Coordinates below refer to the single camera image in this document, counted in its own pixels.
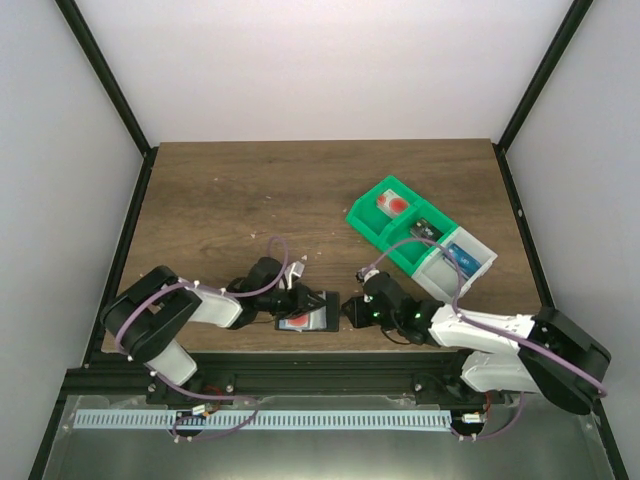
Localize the black card holder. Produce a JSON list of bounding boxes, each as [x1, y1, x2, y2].
[[275, 291, 340, 333]]

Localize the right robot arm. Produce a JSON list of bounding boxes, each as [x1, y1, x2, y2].
[[341, 270, 611, 415]]

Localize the blue card stack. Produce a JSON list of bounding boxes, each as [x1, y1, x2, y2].
[[443, 243, 481, 279]]

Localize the dark card stack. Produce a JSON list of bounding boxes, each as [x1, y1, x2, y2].
[[409, 218, 443, 241]]

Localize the red dotted card stack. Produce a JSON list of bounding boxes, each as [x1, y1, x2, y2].
[[376, 189, 410, 219]]

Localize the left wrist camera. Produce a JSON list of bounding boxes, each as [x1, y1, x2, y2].
[[283, 261, 305, 290]]

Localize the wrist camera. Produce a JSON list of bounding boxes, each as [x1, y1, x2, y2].
[[355, 266, 380, 285], [283, 261, 305, 290]]

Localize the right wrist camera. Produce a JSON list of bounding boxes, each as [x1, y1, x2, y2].
[[355, 266, 380, 285]]

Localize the black aluminium frame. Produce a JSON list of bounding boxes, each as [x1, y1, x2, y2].
[[27, 0, 640, 480]]

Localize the light blue cable duct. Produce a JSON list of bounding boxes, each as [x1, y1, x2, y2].
[[73, 409, 452, 432]]

